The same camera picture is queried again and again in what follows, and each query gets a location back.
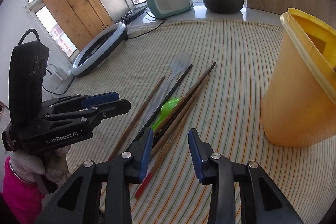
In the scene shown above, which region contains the black chopstick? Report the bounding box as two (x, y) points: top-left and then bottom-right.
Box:
(128, 64), (193, 148)

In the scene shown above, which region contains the white power adapter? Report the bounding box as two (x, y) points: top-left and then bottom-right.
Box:
(47, 64), (70, 83)

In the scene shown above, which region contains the green plastic spoon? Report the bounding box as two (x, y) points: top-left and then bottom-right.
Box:
(151, 97), (181, 132)

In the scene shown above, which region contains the white ring light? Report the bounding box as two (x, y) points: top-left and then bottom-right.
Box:
(72, 23), (128, 77)

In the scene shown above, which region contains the brown wooden chopstick left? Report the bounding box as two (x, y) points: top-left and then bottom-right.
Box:
(108, 75), (166, 161)

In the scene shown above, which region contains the hand in grey glove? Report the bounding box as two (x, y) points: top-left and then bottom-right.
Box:
(9, 145), (71, 184)

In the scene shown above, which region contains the translucent white plastic spoon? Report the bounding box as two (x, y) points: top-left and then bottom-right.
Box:
(143, 52), (190, 123)

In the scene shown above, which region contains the dark brown chopstick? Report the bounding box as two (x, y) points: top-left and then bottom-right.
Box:
(153, 62), (217, 148)

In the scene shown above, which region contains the white cutting board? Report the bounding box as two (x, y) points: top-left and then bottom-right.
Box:
(100, 0), (130, 23)

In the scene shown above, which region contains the black power cable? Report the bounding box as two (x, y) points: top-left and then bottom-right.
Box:
(126, 10), (168, 40)

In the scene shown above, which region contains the wooden plank board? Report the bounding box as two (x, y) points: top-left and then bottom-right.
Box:
(42, 0), (113, 51)

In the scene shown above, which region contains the yellow plastic utensil holder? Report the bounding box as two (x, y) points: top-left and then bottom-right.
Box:
(261, 8), (335, 147)

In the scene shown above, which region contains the brown wooden chopstick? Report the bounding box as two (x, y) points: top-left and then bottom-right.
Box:
(150, 74), (210, 157)
(108, 75), (166, 161)

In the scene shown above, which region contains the striped tablecloth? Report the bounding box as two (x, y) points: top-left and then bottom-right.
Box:
(67, 20), (335, 223)

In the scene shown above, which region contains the pink sleeve forearm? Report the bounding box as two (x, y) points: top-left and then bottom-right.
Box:
(1, 156), (46, 223)

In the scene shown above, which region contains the brown chopstick red tip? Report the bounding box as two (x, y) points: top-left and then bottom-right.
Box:
(134, 79), (209, 199)

